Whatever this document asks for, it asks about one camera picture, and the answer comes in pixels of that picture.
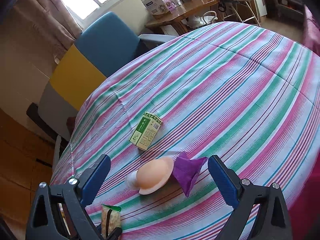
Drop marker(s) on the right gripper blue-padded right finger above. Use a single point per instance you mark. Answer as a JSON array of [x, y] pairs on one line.
[[226, 180]]

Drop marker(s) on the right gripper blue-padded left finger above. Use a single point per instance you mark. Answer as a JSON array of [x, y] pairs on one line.
[[92, 179]]

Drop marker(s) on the peach silicone cup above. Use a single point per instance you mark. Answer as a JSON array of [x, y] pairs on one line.
[[151, 176]]

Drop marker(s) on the small green medicine box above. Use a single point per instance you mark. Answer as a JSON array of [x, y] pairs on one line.
[[145, 131]]

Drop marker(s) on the wooden wardrobe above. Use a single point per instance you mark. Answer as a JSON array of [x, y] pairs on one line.
[[26, 160]]

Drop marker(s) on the striped pink green bedspread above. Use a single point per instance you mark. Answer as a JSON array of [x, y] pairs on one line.
[[244, 93]]

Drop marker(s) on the grey yellow blue sofa chair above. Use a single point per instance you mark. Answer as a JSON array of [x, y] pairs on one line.
[[103, 48]]

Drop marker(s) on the white kettle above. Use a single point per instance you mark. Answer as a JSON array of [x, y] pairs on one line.
[[207, 18]]

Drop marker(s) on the wooden desk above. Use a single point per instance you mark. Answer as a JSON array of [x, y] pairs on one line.
[[180, 13]]

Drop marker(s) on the pink patterned curtain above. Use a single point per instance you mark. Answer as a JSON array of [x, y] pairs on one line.
[[51, 19]]

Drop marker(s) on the white appliance box on desk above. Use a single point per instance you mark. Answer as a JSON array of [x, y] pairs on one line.
[[155, 7]]

